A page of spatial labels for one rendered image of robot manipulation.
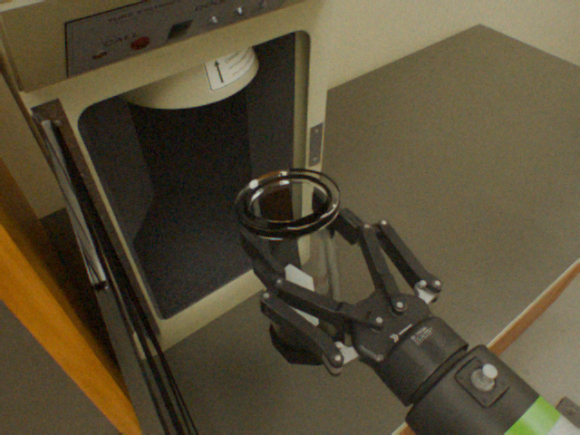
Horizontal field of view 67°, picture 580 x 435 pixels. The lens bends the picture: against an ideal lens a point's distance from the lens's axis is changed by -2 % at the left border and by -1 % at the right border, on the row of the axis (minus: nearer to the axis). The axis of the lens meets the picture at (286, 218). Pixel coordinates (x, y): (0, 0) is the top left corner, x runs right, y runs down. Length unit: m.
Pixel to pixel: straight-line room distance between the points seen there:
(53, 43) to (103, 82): 0.12
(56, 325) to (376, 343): 0.27
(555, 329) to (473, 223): 1.20
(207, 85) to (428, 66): 0.97
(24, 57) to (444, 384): 0.35
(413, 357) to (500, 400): 0.07
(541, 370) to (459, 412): 1.60
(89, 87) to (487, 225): 0.75
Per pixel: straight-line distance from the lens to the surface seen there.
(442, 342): 0.39
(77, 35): 0.31
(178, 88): 0.49
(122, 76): 0.42
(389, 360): 0.39
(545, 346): 2.02
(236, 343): 0.72
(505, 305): 0.83
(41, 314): 0.42
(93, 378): 0.53
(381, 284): 0.44
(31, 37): 0.29
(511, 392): 0.38
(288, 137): 0.62
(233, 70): 0.50
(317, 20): 0.52
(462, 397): 0.37
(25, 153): 0.94
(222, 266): 0.71
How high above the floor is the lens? 1.58
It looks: 48 degrees down
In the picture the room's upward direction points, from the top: straight up
